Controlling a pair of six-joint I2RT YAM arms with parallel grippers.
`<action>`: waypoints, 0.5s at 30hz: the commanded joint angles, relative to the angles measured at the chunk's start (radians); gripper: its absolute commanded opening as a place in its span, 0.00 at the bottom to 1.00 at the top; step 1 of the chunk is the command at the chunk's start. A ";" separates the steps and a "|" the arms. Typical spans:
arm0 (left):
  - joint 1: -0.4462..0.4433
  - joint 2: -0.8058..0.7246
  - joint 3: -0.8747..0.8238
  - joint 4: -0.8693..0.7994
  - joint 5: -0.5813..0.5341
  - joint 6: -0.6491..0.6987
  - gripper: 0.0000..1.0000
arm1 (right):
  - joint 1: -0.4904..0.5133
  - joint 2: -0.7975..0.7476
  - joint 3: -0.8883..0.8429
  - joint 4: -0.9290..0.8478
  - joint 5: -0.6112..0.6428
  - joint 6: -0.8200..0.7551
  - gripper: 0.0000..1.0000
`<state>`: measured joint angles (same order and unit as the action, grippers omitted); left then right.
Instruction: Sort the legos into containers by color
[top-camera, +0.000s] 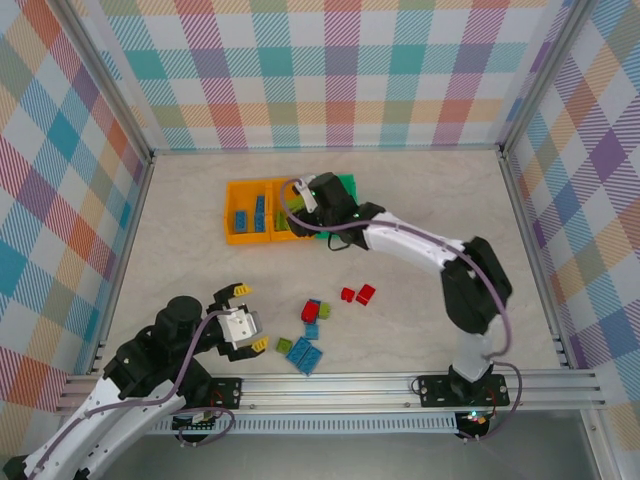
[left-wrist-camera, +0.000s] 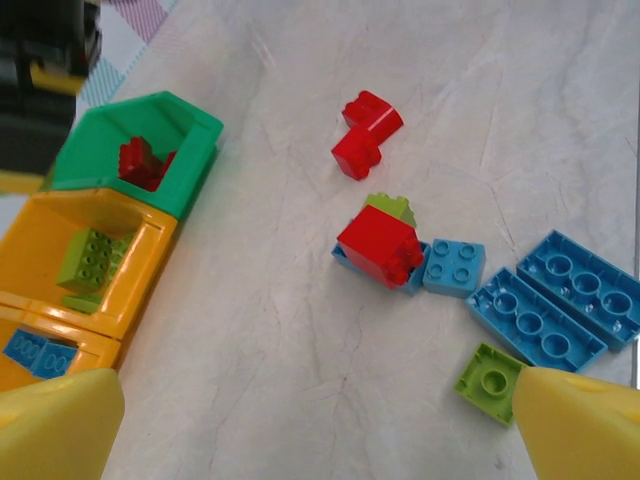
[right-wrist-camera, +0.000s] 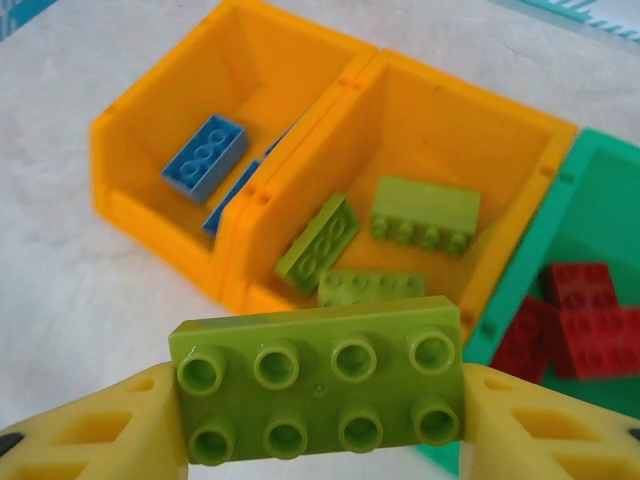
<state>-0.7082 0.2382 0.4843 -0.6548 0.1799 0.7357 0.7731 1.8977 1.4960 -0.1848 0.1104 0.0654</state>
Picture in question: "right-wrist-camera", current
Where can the blue lego plate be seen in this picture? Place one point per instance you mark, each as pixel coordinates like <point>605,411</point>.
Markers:
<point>205,160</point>

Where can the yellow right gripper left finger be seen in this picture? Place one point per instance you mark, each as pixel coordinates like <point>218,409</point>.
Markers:
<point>95,430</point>

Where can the green plastic bin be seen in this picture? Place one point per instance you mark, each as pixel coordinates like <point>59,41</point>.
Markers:
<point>590,210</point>

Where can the green lego brick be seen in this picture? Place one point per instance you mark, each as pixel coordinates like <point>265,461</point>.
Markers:
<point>425,210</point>
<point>370,287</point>

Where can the green lego plate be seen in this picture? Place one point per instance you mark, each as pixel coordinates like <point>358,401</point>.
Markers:
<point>317,245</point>
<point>320,380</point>

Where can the orange bin with blue legos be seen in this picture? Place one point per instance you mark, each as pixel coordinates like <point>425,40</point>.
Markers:
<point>165,235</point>

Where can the orange bin with green legos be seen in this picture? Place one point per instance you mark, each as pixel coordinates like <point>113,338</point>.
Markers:
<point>450,140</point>

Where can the blue lego brick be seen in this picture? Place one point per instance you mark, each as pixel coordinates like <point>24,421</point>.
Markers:
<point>235,192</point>

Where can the red lego brick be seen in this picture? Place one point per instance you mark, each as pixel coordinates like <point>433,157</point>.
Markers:
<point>600,345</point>
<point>580,287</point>
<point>525,340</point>

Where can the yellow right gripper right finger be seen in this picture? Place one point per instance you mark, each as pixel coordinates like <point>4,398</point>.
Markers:
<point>540,430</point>

